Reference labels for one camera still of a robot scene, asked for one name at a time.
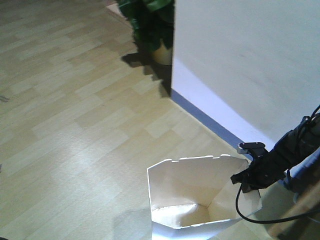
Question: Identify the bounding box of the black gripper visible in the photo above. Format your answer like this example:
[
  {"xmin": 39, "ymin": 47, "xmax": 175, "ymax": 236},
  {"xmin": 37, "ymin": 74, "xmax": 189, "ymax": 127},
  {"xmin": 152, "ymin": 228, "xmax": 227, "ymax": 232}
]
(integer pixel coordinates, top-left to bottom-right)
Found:
[{"xmin": 230, "ymin": 152, "xmax": 287, "ymax": 193}]

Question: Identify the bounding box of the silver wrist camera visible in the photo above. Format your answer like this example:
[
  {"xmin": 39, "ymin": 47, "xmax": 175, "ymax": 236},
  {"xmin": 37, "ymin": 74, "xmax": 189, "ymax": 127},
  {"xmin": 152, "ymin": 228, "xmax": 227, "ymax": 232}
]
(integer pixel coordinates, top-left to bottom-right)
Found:
[{"xmin": 237, "ymin": 142, "xmax": 268, "ymax": 159}]

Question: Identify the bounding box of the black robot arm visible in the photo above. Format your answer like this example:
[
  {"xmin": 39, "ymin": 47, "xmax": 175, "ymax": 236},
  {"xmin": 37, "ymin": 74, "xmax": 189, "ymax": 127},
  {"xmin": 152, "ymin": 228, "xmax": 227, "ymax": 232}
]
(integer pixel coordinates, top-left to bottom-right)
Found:
[{"xmin": 230, "ymin": 113, "xmax": 320, "ymax": 193}]

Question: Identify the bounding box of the white plastic trash bin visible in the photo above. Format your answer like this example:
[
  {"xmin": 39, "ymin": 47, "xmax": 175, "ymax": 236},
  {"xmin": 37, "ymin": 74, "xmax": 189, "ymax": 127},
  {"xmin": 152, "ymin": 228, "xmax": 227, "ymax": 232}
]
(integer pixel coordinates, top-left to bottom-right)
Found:
[{"xmin": 147, "ymin": 154, "xmax": 262, "ymax": 240}]

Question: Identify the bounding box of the black hanging robot cable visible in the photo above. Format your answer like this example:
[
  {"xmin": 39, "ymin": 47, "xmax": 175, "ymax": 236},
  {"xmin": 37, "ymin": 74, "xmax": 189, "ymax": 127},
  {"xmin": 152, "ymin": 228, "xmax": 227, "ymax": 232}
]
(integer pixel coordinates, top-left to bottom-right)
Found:
[{"xmin": 234, "ymin": 183, "xmax": 320, "ymax": 224}]

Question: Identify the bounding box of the green potted plant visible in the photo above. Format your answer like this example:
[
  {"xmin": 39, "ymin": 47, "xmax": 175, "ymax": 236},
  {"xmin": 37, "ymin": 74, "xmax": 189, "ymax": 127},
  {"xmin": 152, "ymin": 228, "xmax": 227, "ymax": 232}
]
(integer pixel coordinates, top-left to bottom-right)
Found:
[{"xmin": 117, "ymin": 0, "xmax": 175, "ymax": 66}]

